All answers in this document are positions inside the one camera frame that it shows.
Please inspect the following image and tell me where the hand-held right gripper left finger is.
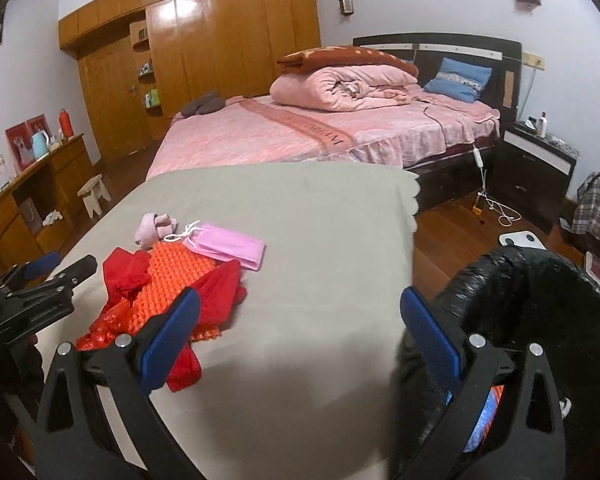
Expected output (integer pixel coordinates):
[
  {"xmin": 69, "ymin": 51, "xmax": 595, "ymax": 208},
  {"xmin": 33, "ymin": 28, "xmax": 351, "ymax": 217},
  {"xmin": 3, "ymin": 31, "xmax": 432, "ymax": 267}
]
[{"xmin": 34, "ymin": 287, "xmax": 216, "ymax": 480}]

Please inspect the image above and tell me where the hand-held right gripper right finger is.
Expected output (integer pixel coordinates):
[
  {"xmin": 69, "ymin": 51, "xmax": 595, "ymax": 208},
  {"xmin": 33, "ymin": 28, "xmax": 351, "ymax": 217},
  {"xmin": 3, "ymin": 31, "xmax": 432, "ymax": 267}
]
[{"xmin": 395, "ymin": 287, "xmax": 567, "ymax": 480}]

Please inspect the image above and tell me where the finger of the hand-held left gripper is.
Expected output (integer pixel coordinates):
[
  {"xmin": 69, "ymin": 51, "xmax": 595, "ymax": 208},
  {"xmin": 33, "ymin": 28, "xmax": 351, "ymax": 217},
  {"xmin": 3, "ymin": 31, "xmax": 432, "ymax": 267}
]
[
  {"xmin": 0, "ymin": 251, "xmax": 62, "ymax": 291},
  {"xmin": 0, "ymin": 255, "xmax": 98, "ymax": 321}
]

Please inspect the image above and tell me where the orange foam mesh pad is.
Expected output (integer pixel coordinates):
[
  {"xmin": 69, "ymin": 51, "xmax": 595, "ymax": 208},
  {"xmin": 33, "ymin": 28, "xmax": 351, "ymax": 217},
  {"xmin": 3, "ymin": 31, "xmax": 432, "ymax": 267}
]
[{"xmin": 125, "ymin": 241, "xmax": 231, "ymax": 343}]

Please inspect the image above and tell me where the red cloth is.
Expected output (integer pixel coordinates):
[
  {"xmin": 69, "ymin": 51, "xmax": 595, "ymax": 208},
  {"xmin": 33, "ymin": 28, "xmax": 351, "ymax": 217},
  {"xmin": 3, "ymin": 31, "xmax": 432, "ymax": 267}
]
[{"xmin": 167, "ymin": 262, "xmax": 248, "ymax": 393}]

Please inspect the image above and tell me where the pale pink sock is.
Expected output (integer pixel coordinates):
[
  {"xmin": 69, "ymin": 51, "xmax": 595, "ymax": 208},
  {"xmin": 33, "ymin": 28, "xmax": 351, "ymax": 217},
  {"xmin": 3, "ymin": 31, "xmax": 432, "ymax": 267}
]
[{"xmin": 134, "ymin": 212, "xmax": 178, "ymax": 248}]

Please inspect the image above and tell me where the blue plastic bag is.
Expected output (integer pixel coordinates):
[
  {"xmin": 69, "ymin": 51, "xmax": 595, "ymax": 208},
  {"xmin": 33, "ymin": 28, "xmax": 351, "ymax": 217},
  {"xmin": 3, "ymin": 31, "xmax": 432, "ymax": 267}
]
[{"xmin": 462, "ymin": 385, "xmax": 503, "ymax": 453}]

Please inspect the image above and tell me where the pink face mask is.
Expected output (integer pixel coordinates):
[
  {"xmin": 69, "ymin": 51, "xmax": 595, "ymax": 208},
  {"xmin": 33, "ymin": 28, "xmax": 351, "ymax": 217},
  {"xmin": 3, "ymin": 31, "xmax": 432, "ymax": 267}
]
[{"xmin": 162, "ymin": 220, "xmax": 267, "ymax": 272}]

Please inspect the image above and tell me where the trash bin with black bag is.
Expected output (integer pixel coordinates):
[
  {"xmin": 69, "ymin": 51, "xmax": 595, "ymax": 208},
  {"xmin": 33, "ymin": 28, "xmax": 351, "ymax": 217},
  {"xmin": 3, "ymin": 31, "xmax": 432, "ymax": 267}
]
[{"xmin": 395, "ymin": 247, "xmax": 600, "ymax": 480}]

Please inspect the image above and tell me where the grey paper bag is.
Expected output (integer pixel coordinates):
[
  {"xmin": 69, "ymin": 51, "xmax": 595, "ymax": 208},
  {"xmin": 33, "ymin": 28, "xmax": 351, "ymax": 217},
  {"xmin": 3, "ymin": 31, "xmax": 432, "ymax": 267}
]
[{"xmin": 17, "ymin": 197, "xmax": 43, "ymax": 236}]

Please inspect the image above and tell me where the small wooden stool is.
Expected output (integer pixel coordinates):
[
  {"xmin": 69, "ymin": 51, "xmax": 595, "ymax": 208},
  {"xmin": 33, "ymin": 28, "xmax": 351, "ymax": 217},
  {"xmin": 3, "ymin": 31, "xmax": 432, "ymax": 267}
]
[{"xmin": 77, "ymin": 174, "xmax": 112, "ymax": 218}]

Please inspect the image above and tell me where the wooden desk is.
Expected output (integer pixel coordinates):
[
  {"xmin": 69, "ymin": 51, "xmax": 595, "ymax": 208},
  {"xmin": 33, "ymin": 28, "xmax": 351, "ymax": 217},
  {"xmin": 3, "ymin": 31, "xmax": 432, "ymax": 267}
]
[{"xmin": 0, "ymin": 132, "xmax": 96, "ymax": 281}]

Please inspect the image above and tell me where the light blue kettle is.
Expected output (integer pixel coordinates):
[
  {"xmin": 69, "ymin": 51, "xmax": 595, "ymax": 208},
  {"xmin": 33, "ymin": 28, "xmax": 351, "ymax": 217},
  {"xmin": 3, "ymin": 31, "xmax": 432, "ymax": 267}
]
[{"xmin": 30, "ymin": 130, "xmax": 51, "ymax": 160}]

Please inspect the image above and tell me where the white bathroom scale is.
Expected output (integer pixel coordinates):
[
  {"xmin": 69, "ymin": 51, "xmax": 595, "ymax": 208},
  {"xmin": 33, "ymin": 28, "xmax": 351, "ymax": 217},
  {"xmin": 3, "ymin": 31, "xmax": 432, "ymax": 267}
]
[{"xmin": 497, "ymin": 231, "xmax": 546, "ymax": 251}]

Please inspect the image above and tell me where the grey table cloth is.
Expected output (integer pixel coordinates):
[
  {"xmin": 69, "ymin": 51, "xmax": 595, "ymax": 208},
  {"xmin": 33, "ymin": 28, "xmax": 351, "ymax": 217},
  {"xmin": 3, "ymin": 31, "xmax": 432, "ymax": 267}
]
[{"xmin": 27, "ymin": 162, "xmax": 421, "ymax": 480}]

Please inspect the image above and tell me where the dark nightstand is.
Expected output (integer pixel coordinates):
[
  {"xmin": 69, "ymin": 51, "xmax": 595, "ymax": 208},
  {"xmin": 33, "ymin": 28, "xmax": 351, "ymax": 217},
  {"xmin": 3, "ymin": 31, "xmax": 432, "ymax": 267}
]
[{"xmin": 490, "ymin": 121, "xmax": 578, "ymax": 233}]

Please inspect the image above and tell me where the plaid cloth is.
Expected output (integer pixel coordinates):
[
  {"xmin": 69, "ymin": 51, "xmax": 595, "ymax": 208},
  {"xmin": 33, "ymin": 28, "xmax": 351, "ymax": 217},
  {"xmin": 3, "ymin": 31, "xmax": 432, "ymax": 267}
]
[{"xmin": 572, "ymin": 172, "xmax": 600, "ymax": 261}]

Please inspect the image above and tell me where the dark wooden bed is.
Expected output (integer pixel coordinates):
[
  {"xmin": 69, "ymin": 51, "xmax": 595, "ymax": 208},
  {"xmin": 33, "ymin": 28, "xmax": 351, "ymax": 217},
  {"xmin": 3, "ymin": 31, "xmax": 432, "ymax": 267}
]
[{"xmin": 145, "ymin": 33, "xmax": 523, "ymax": 211}]

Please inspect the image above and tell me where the blue pillow with patterned band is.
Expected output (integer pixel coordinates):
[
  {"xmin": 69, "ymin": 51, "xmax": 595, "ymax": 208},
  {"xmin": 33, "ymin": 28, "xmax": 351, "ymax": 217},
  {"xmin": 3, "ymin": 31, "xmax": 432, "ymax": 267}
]
[{"xmin": 422, "ymin": 57, "xmax": 493, "ymax": 101}]

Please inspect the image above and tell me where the folded pink quilt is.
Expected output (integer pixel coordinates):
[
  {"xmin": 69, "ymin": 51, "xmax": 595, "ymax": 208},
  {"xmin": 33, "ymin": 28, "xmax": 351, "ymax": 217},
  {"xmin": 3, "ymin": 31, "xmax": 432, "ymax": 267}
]
[{"xmin": 270, "ymin": 64, "xmax": 421, "ymax": 112}]

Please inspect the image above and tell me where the wooden wardrobe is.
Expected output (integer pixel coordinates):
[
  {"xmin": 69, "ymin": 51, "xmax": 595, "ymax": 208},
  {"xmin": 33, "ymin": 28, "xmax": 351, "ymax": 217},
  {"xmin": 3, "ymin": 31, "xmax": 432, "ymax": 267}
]
[{"xmin": 57, "ymin": 0, "xmax": 323, "ymax": 161}]

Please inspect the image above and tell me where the folded brown blanket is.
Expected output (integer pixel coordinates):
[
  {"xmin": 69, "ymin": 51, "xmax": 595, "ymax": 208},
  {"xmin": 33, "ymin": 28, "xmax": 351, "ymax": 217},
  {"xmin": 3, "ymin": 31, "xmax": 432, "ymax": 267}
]
[{"xmin": 276, "ymin": 45, "xmax": 418, "ymax": 78}]

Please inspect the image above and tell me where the white floor cable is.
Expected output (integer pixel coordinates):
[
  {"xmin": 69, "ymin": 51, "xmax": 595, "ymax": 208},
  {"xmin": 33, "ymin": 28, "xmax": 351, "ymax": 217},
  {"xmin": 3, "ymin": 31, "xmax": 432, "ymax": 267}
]
[{"xmin": 482, "ymin": 195, "xmax": 523, "ymax": 227}]

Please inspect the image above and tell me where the bed controller cable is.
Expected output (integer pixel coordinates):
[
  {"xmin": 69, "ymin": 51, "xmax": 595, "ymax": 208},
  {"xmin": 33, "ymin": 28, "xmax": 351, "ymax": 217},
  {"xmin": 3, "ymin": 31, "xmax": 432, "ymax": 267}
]
[{"xmin": 420, "ymin": 100, "xmax": 486, "ymax": 196}]

